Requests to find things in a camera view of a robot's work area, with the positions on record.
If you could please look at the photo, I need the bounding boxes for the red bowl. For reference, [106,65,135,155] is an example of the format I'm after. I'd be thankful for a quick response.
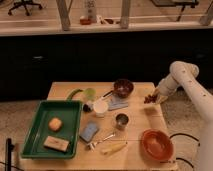
[140,129,174,162]

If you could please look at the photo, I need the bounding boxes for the red object on shelf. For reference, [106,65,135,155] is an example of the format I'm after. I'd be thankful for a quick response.
[79,17,92,25]

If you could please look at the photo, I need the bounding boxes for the dark red grape bunch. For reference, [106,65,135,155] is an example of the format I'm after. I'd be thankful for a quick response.
[144,94,157,104]

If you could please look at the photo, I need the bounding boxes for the small dark round object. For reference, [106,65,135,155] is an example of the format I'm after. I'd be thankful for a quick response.
[83,104,93,113]

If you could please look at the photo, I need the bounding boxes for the black cable on floor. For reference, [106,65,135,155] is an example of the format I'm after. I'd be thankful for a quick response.
[169,132,201,171]

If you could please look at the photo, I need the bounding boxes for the blue sponge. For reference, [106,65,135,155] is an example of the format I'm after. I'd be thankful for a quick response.
[79,122,99,143]

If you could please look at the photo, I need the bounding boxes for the dark maroon saucepan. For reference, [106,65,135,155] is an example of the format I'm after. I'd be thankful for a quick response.
[105,79,134,98]

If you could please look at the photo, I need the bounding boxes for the orange round fruit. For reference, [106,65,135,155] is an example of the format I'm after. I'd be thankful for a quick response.
[48,117,63,131]

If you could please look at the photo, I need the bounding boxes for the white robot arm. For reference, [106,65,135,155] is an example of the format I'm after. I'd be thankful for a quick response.
[154,61,213,171]

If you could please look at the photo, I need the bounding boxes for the white bottle on shelf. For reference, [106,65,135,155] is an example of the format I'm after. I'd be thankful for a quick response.
[84,0,97,23]

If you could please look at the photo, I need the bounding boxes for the small metal cup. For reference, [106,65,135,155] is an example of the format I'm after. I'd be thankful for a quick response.
[116,113,129,130]

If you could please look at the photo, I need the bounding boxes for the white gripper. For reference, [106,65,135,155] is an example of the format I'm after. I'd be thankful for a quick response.
[152,75,179,104]

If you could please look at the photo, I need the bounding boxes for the silver fork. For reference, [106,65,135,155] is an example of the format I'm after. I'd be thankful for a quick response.
[85,132,116,150]

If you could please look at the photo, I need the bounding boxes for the black office chair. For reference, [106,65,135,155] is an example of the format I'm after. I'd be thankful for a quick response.
[8,0,43,16]

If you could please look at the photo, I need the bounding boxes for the black stand at left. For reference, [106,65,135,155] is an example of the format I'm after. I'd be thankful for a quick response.
[5,138,14,171]

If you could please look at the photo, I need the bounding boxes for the grey folded cloth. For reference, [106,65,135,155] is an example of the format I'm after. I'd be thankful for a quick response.
[108,97,129,111]

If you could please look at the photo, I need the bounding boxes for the white cup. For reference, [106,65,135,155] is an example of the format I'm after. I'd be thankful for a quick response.
[93,100,108,117]

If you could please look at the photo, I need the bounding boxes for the light green cup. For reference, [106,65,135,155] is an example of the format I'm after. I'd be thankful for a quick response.
[83,88,96,101]

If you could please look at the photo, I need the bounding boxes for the green plastic tray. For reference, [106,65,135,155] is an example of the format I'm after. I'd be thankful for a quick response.
[21,100,82,159]

